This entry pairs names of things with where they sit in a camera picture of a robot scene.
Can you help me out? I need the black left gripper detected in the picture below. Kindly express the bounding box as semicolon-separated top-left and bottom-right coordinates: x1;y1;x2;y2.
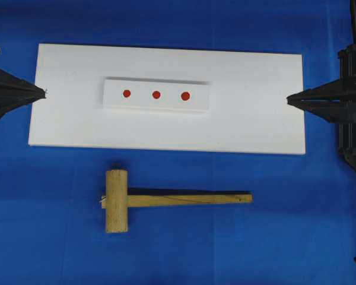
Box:
0;69;46;119

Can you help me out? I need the small white raised block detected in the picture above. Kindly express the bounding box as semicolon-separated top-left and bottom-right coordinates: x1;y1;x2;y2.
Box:
103;77;211;113

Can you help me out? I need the large white foam board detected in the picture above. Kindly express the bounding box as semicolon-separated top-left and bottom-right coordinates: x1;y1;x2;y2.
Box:
28;44;306;155

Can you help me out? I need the wooden mallet hammer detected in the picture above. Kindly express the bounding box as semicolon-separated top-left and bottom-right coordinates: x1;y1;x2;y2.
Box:
100;169;253;233

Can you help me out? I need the middle red dot mark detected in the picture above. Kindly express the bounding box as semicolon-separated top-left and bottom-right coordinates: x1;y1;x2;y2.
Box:
152;90;161;99

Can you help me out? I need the red dot mark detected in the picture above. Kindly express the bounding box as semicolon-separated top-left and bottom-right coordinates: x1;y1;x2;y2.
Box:
152;90;161;99
181;91;190;101
123;90;131;98

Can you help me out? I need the right red dot mark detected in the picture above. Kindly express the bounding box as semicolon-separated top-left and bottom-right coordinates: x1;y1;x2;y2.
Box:
181;91;190;101

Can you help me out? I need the left red dot mark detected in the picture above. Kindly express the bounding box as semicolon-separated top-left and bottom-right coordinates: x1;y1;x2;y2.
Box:
123;90;131;98

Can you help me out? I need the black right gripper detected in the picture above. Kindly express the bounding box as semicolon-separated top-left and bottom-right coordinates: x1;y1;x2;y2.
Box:
287;44;356;156

